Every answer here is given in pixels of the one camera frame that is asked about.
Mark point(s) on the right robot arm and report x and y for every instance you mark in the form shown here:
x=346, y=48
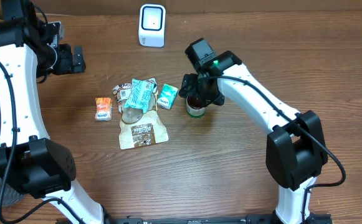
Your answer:
x=295, y=151

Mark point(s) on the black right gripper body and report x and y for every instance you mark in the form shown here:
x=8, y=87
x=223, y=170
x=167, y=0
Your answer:
x=195, y=88

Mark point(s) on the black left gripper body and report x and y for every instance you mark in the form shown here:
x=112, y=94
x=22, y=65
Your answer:
x=64, y=63

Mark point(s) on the white barcode scanner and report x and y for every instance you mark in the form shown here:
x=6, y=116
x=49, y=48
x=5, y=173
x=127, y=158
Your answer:
x=151, y=27

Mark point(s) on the orange small packet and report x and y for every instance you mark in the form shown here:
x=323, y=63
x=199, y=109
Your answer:
x=103, y=109

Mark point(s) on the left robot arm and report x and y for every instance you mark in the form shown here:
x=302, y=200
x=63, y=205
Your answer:
x=30, y=162

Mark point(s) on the teal snack packet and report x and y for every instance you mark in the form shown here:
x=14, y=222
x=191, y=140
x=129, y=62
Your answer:
x=141, y=91

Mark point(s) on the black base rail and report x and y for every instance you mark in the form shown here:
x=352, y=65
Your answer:
x=193, y=220

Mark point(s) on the green tissue packet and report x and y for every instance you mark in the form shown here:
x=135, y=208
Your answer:
x=167, y=96

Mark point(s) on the beige snack bag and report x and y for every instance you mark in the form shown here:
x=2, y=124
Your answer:
x=138, y=128

